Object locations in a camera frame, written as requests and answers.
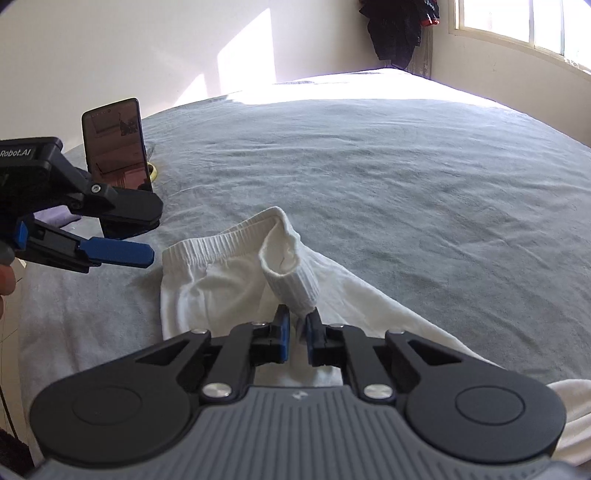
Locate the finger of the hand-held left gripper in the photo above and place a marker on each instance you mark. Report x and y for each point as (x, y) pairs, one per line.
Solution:
(134, 210)
(120, 253)

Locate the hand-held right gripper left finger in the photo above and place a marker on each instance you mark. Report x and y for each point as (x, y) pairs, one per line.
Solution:
(286, 341)

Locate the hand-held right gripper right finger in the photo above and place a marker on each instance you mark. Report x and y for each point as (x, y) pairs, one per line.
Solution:
(312, 344)

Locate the white pants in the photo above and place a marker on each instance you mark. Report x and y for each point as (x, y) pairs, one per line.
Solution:
(217, 286)

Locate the dark hanging clothes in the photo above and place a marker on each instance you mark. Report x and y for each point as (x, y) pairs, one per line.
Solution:
(392, 32)

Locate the person's left hand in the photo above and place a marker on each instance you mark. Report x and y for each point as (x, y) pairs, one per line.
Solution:
(5, 279)

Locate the lavender cloth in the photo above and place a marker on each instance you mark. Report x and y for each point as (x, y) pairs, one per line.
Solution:
(55, 216)

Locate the black smartphone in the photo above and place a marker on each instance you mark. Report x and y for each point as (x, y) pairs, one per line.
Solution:
(115, 138)

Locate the grey bed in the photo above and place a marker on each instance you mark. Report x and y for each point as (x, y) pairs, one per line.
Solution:
(392, 184)

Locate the person's dark fuzzy clothing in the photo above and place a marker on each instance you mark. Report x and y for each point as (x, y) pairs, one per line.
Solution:
(14, 450)

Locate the grey patterned curtain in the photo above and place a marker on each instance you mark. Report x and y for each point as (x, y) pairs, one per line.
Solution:
(425, 55)

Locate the window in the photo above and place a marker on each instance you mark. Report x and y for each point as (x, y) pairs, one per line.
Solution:
(508, 18)

